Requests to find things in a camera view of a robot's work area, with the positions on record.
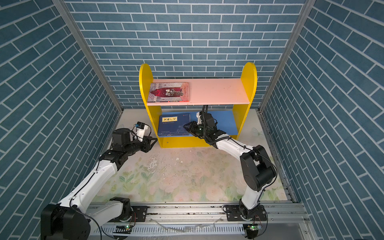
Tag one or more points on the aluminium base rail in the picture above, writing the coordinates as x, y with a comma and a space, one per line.
157, 220

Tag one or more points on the Hamlet picture book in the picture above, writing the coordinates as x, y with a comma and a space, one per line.
169, 92

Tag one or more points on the navy book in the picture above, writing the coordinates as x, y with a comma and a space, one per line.
172, 125

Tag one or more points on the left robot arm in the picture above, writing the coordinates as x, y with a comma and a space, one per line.
70, 218

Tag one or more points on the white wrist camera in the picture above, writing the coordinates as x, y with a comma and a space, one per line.
140, 130
199, 117

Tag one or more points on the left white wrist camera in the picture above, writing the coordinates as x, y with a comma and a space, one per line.
140, 130

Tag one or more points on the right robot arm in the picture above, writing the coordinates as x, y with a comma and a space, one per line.
258, 170

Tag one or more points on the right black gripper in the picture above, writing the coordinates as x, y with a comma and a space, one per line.
192, 128

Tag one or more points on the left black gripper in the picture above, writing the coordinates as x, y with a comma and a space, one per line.
146, 143

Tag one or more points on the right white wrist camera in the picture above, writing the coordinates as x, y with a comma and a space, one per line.
199, 117

